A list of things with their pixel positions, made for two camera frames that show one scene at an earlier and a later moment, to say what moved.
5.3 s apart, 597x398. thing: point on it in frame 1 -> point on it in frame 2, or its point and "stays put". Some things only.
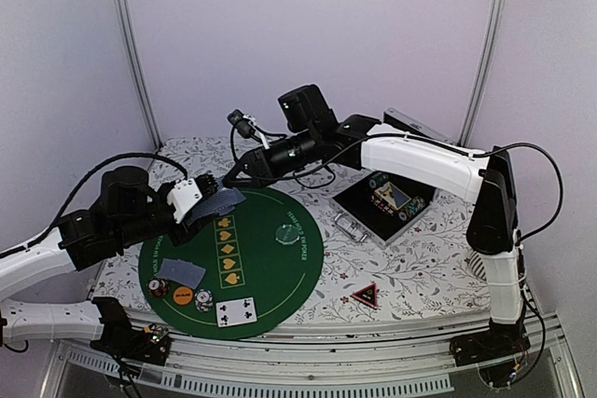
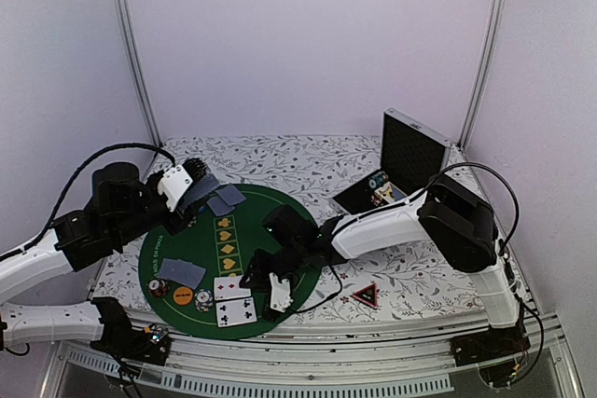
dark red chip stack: [158, 287] stays put
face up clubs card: [236, 311] stays put
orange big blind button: [183, 295] stays put
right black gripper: [260, 169] -> [257, 267]
